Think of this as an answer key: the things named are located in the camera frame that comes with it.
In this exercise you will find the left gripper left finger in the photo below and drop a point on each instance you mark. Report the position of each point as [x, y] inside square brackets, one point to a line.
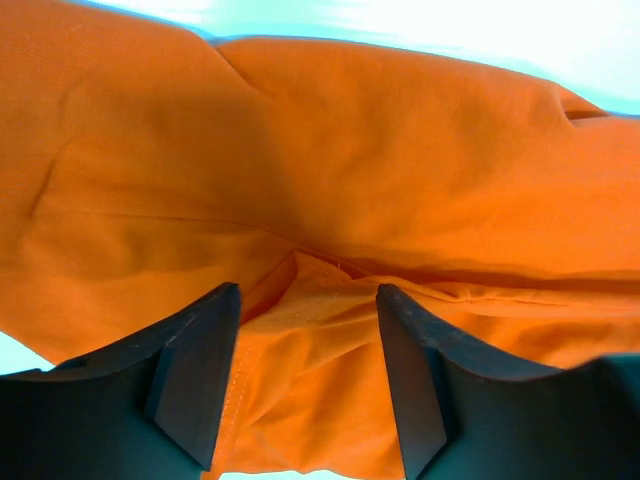
[147, 406]

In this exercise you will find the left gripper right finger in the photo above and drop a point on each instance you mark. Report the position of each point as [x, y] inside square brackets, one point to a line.
[465, 409]

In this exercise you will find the orange t shirt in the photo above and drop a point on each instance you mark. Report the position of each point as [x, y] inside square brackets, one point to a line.
[141, 167]

